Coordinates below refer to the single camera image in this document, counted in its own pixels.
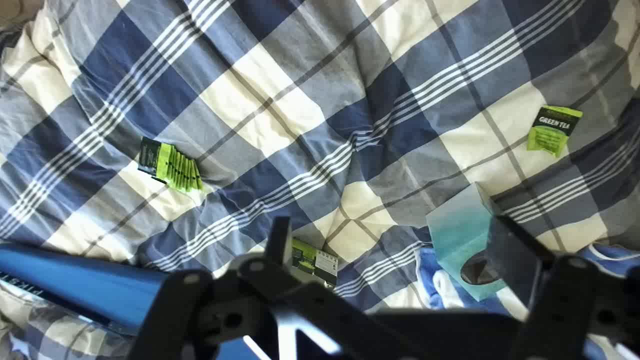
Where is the blue white plaid bed sheet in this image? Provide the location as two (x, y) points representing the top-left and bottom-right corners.
(0, 0), (640, 360)

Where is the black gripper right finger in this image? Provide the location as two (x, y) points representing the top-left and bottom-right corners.
(485, 214), (640, 360)

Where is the green tea carton box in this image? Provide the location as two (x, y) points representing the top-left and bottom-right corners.
(291, 238), (342, 291)

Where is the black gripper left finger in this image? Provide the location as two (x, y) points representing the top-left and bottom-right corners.
(129, 214), (348, 360)

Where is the long blue box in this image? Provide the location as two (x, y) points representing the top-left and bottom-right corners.
(0, 240), (172, 331)

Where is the green black tea sachet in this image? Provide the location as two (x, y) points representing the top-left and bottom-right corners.
(137, 136), (206, 197)
(525, 104), (587, 161)

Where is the blue white tissue box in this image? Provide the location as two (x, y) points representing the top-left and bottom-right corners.
(409, 244), (640, 322)

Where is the teal plastic cup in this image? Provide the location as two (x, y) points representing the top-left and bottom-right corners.
(424, 185), (511, 304)

